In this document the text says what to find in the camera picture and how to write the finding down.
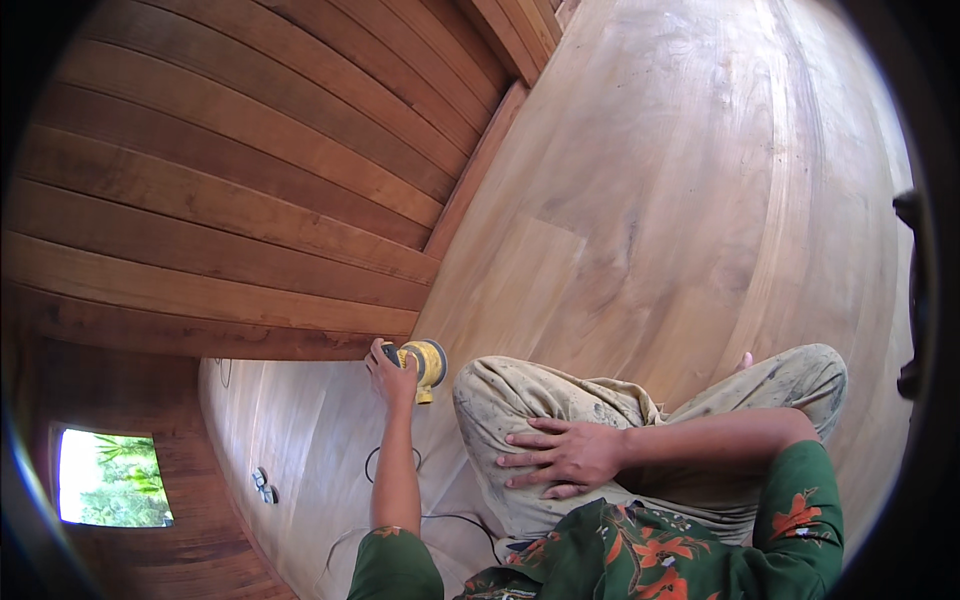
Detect white wall socket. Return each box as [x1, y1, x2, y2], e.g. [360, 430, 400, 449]
[250, 465, 281, 506]

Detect black power cable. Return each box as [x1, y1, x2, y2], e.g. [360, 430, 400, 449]
[364, 445, 503, 566]

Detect person's right hand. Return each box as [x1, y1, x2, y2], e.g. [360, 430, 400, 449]
[495, 417, 630, 502]

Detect window in wooden wall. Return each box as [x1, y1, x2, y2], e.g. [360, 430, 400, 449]
[55, 426, 176, 529]

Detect person's body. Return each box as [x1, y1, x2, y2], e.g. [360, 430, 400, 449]
[346, 440, 846, 600]

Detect person's legs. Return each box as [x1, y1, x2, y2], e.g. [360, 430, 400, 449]
[452, 343, 850, 561]

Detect person's left hand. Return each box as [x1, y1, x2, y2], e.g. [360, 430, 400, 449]
[364, 337, 420, 413]

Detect black head rig part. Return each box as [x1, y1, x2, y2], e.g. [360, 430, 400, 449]
[891, 190, 930, 403]

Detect yellow orbital sander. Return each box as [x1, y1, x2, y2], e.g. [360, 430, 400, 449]
[380, 339, 450, 407]

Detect wooden trim board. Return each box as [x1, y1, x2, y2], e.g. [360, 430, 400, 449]
[423, 80, 531, 261]

